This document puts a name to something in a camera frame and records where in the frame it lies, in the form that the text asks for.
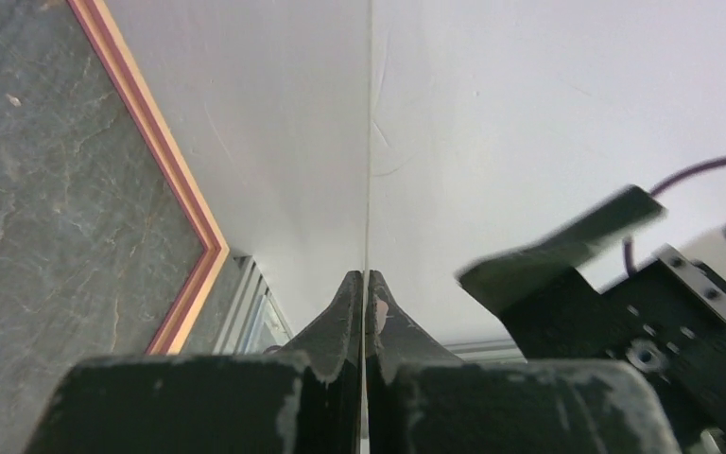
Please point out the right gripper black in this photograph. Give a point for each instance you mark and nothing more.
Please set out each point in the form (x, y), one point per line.
(668, 320)

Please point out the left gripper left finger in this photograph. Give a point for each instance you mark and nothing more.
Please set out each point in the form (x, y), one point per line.
(303, 398)

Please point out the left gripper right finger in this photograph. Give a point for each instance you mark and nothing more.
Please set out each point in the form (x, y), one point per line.
(424, 399)

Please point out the clear acrylic sheet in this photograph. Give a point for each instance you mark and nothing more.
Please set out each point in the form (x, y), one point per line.
(364, 445)

